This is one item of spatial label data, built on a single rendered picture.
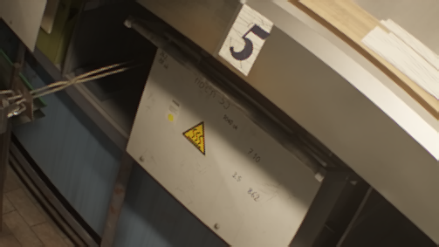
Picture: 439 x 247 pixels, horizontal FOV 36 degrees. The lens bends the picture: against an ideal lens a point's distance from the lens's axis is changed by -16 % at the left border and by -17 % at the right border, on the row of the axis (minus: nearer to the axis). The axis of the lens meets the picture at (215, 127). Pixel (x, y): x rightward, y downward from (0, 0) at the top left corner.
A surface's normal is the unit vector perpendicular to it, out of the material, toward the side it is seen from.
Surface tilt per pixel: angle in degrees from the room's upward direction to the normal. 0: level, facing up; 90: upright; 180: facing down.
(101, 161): 90
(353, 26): 33
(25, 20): 90
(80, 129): 90
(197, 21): 80
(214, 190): 90
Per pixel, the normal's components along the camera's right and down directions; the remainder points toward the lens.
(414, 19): -0.11, -0.54
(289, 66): -0.60, 0.08
